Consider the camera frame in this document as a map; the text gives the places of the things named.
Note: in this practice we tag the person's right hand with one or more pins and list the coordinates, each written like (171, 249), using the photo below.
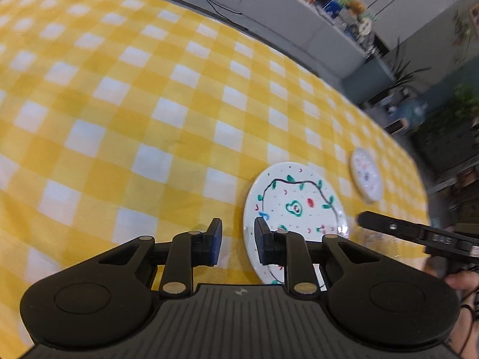
(464, 336)

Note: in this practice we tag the blue water jug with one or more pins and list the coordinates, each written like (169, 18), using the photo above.
(412, 110)

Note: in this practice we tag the yellow checkered tablecloth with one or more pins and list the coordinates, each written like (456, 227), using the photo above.
(128, 117)

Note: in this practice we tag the grey trash bin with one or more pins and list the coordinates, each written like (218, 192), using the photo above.
(367, 81)

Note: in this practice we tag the small white cartoon plate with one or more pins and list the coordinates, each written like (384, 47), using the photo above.
(366, 175)

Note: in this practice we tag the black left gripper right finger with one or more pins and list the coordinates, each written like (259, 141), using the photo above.
(372, 299)

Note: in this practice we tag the tall potted green plant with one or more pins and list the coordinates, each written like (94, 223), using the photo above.
(404, 78)

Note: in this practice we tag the white doodle-pattern plate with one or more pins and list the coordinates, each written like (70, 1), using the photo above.
(291, 197)

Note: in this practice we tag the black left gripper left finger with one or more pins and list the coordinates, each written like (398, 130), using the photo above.
(110, 297)

